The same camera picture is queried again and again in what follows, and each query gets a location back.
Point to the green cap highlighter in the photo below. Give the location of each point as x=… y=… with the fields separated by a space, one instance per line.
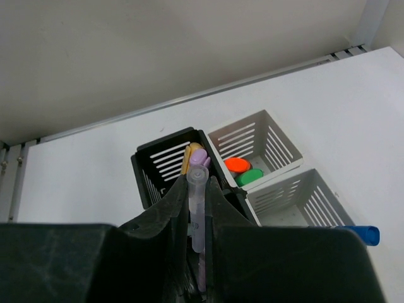
x=249 y=176

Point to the purple pink highlighter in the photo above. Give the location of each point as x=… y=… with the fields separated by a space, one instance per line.
x=200 y=157

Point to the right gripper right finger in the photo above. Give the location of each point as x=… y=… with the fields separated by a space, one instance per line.
x=221 y=222

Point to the blue whiteboard marker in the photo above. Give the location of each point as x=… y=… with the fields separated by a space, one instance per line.
x=368 y=234

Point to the white container back left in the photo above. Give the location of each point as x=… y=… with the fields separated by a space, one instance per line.
x=261 y=139

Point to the black container front right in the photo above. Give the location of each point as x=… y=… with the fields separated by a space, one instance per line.
x=237 y=198

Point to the black container front left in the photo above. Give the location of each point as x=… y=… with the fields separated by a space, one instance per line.
x=158 y=164

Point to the white container back right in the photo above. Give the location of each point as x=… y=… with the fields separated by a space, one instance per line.
x=299 y=198

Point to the dark purple pen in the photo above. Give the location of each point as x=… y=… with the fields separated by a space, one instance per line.
x=197 y=177

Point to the white container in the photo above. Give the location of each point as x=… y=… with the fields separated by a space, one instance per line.
x=299 y=198
x=261 y=139

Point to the black container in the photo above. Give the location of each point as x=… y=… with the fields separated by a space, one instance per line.
x=237 y=198
x=158 y=164

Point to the orange cap black highlighter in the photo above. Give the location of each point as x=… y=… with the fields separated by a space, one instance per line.
x=237 y=165

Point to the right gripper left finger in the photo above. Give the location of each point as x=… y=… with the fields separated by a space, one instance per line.
x=158 y=245

